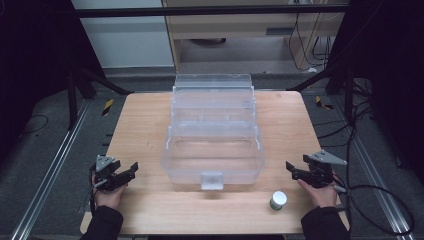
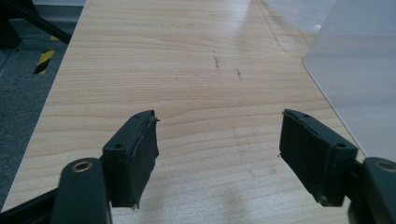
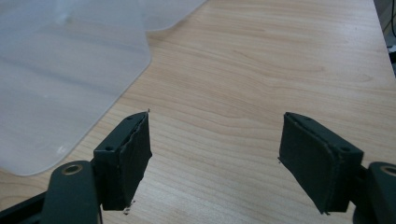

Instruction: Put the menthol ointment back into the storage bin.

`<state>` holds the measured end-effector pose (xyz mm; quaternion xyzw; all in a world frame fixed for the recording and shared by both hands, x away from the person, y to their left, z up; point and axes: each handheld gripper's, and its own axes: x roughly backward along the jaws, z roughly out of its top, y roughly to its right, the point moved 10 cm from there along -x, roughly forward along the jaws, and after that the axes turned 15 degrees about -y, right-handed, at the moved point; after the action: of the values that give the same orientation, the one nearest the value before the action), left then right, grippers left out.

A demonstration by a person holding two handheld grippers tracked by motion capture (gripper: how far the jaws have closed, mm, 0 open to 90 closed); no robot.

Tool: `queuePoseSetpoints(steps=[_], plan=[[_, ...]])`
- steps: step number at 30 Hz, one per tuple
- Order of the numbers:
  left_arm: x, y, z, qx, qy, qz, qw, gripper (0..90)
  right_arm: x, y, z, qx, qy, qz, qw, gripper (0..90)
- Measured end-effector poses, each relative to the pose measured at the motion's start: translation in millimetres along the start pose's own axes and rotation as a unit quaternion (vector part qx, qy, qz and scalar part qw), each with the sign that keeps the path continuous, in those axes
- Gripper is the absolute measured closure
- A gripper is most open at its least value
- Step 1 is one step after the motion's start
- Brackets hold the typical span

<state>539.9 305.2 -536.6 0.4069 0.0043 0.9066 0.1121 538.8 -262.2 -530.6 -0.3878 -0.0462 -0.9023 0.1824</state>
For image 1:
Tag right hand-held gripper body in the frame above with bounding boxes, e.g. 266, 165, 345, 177
301, 150, 348, 189

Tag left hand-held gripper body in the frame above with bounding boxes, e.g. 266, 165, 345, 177
91, 154, 130, 192

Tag person's left hand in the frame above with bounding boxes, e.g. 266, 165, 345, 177
92, 176, 128, 211

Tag person's right hand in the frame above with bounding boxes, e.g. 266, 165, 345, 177
297, 178, 339, 210

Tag small white jar green label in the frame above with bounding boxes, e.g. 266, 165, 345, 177
268, 190, 288, 212

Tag yellow black floor marker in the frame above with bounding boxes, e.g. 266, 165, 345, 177
101, 98, 115, 117
314, 95, 335, 111

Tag black metal stand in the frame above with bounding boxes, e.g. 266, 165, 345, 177
286, 61, 356, 123
65, 64, 135, 132

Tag clear plastic storage box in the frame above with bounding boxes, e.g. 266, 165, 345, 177
160, 73, 266, 191

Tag black curtain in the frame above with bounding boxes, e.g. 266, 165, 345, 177
0, 0, 107, 164
324, 0, 424, 186

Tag white cabinet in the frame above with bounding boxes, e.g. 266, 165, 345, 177
70, 0, 175, 70

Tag light wooden desk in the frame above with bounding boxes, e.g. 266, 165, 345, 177
161, 0, 350, 73

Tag black horizontal bar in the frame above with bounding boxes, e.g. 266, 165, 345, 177
71, 4, 351, 19

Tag left hand-held gripper black cable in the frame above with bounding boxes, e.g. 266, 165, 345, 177
88, 165, 98, 215

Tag hand-held gripper black cable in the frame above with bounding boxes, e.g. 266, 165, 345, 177
332, 173, 416, 236
88, 165, 98, 215

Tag black floor cable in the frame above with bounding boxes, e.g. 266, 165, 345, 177
19, 114, 50, 137
313, 96, 379, 149

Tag metal floor rail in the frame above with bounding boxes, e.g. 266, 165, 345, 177
333, 96, 415, 240
10, 99, 92, 240

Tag right hand-held gripper black cable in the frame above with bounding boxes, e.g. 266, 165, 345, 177
332, 173, 416, 236

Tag hanging black cables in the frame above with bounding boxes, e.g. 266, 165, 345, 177
287, 12, 336, 73

